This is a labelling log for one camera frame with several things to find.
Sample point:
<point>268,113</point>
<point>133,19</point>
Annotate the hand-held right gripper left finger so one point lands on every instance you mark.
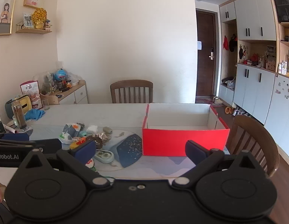
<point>85,150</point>

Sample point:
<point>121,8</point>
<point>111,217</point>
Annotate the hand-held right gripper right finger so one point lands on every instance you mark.
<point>196,152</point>

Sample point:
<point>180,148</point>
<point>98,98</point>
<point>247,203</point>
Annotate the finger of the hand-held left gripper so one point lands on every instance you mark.
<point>48,145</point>
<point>16,137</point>

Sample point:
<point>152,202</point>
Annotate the orange yellow plastic toy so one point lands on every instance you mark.
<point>76,143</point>

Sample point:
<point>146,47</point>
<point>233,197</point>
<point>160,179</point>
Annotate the white green printed pouch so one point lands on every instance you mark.
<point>90,164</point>

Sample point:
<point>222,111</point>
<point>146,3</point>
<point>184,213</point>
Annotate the green round toy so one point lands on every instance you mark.
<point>83,133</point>

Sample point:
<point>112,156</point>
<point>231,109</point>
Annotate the red cardboard box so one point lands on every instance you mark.
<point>181,142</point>

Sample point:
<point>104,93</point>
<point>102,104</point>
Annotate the black shiny bag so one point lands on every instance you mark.
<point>100,140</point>

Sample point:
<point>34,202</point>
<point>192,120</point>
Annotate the grey green lens case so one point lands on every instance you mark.
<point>103,156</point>

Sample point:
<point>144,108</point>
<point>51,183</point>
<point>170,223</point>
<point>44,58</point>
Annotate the white tissue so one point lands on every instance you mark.
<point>92,129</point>

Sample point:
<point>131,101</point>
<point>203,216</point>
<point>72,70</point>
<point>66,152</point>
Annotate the pale green oval case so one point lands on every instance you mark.
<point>107,130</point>

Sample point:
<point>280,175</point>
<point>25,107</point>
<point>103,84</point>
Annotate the tall glass jar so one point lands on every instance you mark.
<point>19,115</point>

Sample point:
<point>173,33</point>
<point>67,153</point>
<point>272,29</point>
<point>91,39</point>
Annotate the blue cloth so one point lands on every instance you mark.
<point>34,114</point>

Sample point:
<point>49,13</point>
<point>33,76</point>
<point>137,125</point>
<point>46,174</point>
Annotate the yellow grey tissue box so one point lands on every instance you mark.
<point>25,101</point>

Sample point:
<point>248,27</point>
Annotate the clear drinking glass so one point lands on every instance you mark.
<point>46,104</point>

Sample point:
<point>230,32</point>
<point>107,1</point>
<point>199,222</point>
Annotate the wooden basket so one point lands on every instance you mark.
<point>49,99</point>

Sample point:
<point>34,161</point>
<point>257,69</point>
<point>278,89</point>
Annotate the red white printed bag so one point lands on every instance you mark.
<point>30,91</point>

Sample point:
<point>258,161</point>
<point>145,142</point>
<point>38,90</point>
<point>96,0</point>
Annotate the patterned door mat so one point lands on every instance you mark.
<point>204,100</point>

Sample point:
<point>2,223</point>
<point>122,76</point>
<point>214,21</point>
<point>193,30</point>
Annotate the pair of orange shoes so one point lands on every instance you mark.
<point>229,110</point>

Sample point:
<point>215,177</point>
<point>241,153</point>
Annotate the white wooden sideboard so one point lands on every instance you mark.
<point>76,95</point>

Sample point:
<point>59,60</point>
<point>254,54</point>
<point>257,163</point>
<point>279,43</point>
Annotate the pair of beige slippers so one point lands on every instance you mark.
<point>217,100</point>

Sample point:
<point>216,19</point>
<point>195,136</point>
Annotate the brown wooden chair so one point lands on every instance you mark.
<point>131,91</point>
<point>252,135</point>

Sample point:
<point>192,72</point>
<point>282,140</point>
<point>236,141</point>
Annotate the row of sneakers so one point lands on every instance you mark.
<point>241,112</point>

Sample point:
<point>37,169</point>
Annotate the clear plastic bag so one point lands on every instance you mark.
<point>45,81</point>

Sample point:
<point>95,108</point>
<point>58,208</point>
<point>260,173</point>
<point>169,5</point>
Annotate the low bench cabinet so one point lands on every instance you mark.
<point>226,95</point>

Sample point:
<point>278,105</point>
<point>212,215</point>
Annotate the blue ball toy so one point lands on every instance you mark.
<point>60,74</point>

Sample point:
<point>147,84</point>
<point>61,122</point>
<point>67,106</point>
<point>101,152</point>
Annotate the bags on bench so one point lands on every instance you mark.
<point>228,82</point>

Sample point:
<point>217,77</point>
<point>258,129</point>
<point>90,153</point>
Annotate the dark brown door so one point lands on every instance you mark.
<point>204,74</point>

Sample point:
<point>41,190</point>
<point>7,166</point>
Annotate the pale blue floor cabinet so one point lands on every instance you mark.
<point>252,93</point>

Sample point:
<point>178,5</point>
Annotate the white cabinet with stickers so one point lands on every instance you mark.
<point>282,112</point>

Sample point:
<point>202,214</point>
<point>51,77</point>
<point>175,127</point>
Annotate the silver door lock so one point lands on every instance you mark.
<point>211,53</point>

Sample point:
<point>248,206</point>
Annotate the paper note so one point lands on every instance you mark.
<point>199,45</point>

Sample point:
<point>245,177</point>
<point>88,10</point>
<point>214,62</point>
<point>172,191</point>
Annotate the clutter on cabinet counter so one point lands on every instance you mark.
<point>259,61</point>

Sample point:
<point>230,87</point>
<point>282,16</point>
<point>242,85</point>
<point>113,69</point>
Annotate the red hanging bag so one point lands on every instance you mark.
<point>225,43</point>

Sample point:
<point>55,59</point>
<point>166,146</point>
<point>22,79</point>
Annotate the black hanging bag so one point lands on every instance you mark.
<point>233,43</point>

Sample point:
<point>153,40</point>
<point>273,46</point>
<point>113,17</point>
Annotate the small figurine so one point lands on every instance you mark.
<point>48,25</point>

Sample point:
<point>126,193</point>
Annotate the golden flower ornament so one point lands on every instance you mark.
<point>39,18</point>

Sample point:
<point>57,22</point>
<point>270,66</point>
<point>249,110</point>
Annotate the bottles on cabinet top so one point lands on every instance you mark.
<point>285,66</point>

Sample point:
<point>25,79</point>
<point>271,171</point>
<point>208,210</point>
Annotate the wooden wall shelf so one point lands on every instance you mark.
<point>33,30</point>

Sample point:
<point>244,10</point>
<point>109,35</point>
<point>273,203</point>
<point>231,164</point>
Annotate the small photo frame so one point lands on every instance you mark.
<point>28,20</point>

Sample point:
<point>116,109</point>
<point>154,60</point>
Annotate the large framed wall poster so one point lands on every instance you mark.
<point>4,7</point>

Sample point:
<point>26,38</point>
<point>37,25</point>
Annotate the small white wall cabinet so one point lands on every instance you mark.
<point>227,11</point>

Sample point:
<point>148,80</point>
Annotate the large white wall cabinet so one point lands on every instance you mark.
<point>254,16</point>

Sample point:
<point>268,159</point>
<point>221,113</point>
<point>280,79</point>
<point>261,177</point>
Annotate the glass door wall cabinet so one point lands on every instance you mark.
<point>283,4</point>

